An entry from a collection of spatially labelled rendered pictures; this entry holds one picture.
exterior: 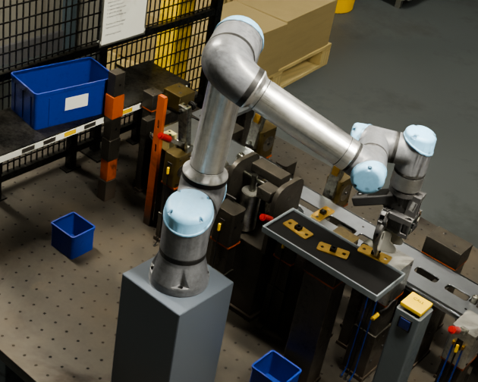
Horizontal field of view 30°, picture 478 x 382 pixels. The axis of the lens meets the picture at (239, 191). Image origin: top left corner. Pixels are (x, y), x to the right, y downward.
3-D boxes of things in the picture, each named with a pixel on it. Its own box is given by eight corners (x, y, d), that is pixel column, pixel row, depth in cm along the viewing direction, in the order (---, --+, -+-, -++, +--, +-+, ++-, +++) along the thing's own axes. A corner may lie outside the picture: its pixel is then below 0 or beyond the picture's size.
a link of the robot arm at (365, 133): (350, 136, 202) (399, 148, 201) (355, 114, 211) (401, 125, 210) (343, 166, 206) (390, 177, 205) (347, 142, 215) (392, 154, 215)
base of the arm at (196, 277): (179, 305, 216) (183, 273, 211) (136, 274, 224) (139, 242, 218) (221, 280, 227) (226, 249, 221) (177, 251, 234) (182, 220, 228)
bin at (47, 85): (114, 111, 304) (117, 76, 297) (34, 130, 285) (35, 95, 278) (88, 89, 313) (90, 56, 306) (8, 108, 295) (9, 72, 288)
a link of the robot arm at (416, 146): (403, 119, 209) (439, 127, 209) (391, 158, 215) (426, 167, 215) (401, 134, 203) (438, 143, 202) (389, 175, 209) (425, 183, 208)
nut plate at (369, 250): (392, 258, 227) (393, 254, 226) (386, 264, 224) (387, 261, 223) (363, 244, 230) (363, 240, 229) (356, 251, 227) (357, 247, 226)
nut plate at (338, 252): (350, 252, 235) (350, 248, 234) (346, 260, 232) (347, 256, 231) (319, 242, 237) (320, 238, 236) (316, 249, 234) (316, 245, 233)
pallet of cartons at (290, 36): (234, 17, 652) (243, -46, 626) (343, 71, 604) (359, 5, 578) (85, 63, 556) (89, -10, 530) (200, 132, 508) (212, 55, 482)
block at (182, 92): (183, 175, 338) (195, 91, 319) (168, 183, 333) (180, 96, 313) (168, 166, 342) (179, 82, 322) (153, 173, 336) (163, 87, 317)
